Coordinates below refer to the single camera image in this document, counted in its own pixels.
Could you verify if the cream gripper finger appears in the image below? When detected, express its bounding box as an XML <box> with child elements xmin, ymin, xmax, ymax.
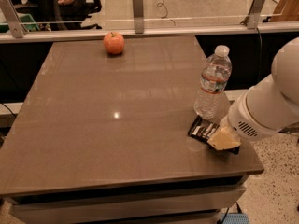
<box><xmin>207</xmin><ymin>126</ymin><xmax>241</xmax><ymax>150</ymax></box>

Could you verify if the black rxbar chocolate wrapper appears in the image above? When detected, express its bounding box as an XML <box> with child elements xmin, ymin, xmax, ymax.
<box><xmin>187</xmin><ymin>114</ymin><xmax>241</xmax><ymax>156</ymax></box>

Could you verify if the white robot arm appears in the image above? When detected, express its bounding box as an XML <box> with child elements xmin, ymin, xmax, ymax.
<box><xmin>207</xmin><ymin>38</ymin><xmax>299</xmax><ymax>150</ymax></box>

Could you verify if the clear plastic water bottle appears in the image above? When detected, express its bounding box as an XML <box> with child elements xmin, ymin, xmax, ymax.
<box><xmin>193</xmin><ymin>45</ymin><xmax>232</xmax><ymax>119</ymax></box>

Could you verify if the blue perforated box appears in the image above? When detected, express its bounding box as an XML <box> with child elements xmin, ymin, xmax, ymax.
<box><xmin>220</xmin><ymin>213</ymin><xmax>249</xmax><ymax>224</ymax></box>

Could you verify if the red apple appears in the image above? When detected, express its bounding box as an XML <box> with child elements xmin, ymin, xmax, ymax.
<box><xmin>103</xmin><ymin>32</ymin><xmax>125</xmax><ymax>55</ymax></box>

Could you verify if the seated person in background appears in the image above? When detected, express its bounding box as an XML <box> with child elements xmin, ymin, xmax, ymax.
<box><xmin>58</xmin><ymin>0</ymin><xmax>102</xmax><ymax>30</ymax></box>

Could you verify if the clear glass barrier panel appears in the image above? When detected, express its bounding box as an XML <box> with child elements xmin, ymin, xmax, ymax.
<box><xmin>18</xmin><ymin>0</ymin><xmax>286</xmax><ymax>33</ymax></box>

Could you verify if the green bin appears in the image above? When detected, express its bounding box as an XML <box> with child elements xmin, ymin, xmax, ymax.
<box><xmin>0</xmin><ymin>14</ymin><xmax>40</xmax><ymax>33</ymax></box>

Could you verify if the black cable right side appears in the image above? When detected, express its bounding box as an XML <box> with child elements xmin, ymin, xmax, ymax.
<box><xmin>255</xmin><ymin>28</ymin><xmax>264</xmax><ymax>83</ymax></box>

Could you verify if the black cable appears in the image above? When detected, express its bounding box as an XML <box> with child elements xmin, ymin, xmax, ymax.
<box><xmin>0</xmin><ymin>102</ymin><xmax>16</xmax><ymax>117</ymax></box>
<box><xmin>255</xmin><ymin>28</ymin><xmax>264</xmax><ymax>83</ymax></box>

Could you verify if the right metal glass bracket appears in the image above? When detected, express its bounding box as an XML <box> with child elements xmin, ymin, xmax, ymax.
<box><xmin>243</xmin><ymin>0</ymin><xmax>265</xmax><ymax>29</ymax></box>

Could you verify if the metal glass bracket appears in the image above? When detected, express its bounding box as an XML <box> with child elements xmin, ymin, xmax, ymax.
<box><xmin>243</xmin><ymin>0</ymin><xmax>265</xmax><ymax>29</ymax></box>
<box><xmin>0</xmin><ymin>0</ymin><xmax>26</xmax><ymax>38</ymax></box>
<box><xmin>132</xmin><ymin>0</ymin><xmax>144</xmax><ymax>34</ymax></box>

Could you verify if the middle metal glass bracket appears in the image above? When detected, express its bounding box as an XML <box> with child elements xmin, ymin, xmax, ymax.
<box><xmin>132</xmin><ymin>0</ymin><xmax>144</xmax><ymax>34</ymax></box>

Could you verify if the black cable left side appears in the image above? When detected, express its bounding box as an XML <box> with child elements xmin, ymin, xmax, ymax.
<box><xmin>0</xmin><ymin>102</ymin><xmax>16</xmax><ymax>117</ymax></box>

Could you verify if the left metal glass bracket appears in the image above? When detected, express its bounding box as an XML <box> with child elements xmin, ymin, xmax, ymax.
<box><xmin>0</xmin><ymin>0</ymin><xmax>26</xmax><ymax>38</ymax></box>

